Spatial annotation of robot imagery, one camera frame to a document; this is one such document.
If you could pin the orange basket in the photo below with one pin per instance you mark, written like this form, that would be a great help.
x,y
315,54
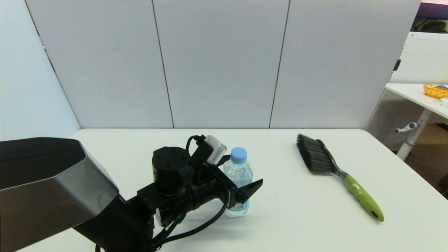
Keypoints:
x,y
435,91

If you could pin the dark green plant leaves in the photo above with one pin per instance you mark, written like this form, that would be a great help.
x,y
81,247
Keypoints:
x,y
434,26

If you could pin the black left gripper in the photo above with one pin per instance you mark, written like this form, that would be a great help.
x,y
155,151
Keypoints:
x,y
217,185

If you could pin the clear soda water bottle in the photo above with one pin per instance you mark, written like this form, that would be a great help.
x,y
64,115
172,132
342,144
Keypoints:
x,y
239,171

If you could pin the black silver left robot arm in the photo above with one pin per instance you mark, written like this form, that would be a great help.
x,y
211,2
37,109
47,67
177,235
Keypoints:
x,y
52,189

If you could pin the white perforated panel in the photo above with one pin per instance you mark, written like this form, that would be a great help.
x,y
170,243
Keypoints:
x,y
423,56

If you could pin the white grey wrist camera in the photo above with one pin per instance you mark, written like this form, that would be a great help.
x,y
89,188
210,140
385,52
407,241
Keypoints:
x,y
216,148

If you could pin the white side table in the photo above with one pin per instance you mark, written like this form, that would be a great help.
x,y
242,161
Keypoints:
x,y
413,92

